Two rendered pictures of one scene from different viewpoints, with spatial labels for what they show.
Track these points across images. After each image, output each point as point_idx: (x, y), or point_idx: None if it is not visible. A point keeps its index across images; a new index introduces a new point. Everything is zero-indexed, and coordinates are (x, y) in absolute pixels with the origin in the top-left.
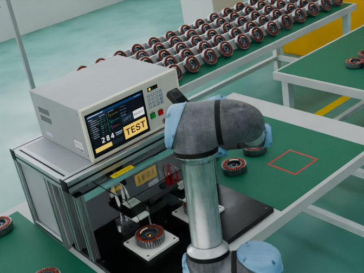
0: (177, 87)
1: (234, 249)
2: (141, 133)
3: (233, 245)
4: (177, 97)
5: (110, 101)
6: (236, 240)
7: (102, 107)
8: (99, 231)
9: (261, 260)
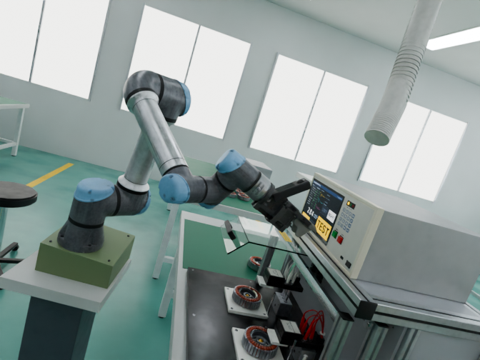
0: (366, 233)
1: (175, 330)
2: (321, 238)
3: (181, 334)
4: (293, 183)
5: (327, 182)
6: (183, 341)
7: (322, 182)
8: (292, 301)
9: (89, 178)
